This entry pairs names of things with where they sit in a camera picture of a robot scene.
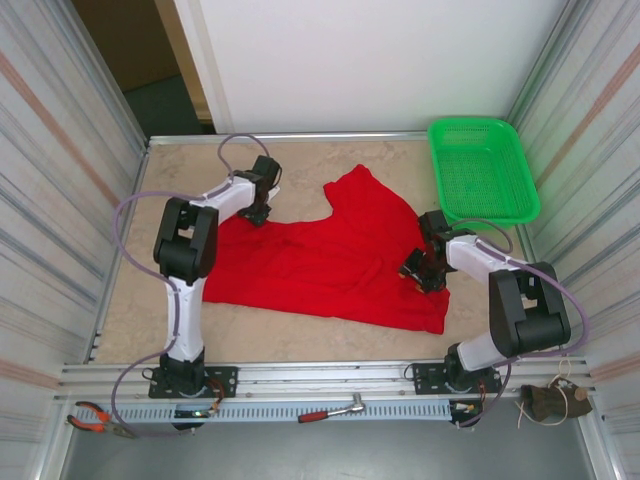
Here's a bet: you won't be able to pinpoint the red printed t-shirt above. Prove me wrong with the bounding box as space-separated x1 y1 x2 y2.
202 163 451 335

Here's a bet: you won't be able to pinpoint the green plastic basket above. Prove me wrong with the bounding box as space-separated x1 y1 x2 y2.
426 115 542 229

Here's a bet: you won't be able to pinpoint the brown cloth pouch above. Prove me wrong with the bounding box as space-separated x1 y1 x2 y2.
519 382 594 424

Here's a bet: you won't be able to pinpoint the brown wooden door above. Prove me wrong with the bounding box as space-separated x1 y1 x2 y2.
72 0 184 94

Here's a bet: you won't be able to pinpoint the aluminium table border frame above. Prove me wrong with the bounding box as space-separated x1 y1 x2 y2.
89 130 564 364

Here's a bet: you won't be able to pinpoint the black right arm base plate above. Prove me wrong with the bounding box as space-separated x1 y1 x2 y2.
410 362 503 396

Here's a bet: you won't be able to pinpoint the white door frame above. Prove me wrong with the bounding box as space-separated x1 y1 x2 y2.
154 0 236 135

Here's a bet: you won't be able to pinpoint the electronics board with wires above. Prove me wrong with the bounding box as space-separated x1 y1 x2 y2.
172 407 221 431
449 399 484 429

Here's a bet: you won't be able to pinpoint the aluminium mounting rail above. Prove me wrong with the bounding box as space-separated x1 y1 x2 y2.
53 357 599 401

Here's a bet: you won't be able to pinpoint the red-handled ratchet wrench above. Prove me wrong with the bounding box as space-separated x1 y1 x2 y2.
297 393 366 425

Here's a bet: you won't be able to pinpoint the thin white string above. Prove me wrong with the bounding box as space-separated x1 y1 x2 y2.
517 357 576 429

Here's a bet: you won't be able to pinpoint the slotted grey cable duct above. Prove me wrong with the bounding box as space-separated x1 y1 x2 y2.
107 402 454 422

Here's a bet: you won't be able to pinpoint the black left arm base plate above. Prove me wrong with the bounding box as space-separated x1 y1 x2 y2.
148 366 239 400

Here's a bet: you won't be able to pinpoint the orange-handled pliers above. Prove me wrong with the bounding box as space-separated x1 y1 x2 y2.
66 400 136 440

